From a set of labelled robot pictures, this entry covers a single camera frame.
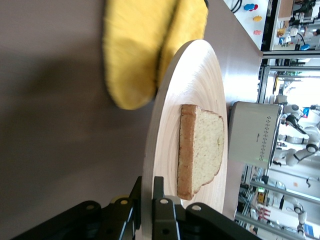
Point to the white humanoid robot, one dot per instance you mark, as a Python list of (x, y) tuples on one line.
[(313, 132)]

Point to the blue and red wall sticker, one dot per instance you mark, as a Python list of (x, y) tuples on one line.
[(250, 7)]

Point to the round wooden plate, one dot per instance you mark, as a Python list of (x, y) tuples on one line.
[(200, 87)]

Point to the brown table cover sheet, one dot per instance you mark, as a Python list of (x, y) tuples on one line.
[(50, 125)]

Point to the pink wall sticker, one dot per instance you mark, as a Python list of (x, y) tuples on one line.
[(257, 32)]

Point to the beige and chrome toaster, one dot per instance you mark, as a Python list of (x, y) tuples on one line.
[(250, 135)]

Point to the yellow quilted oven mitt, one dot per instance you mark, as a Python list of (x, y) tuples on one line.
[(130, 50), (190, 20)]

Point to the slice of toast bread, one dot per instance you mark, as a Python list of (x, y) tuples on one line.
[(205, 150)]

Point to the aluminium profile frame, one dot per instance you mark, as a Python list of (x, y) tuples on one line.
[(263, 85)]

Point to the yellow wall sticker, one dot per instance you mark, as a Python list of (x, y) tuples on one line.
[(257, 18)]

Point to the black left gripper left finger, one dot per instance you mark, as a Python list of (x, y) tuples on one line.
[(100, 225)]

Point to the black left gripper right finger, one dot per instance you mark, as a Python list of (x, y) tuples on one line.
[(165, 220)]

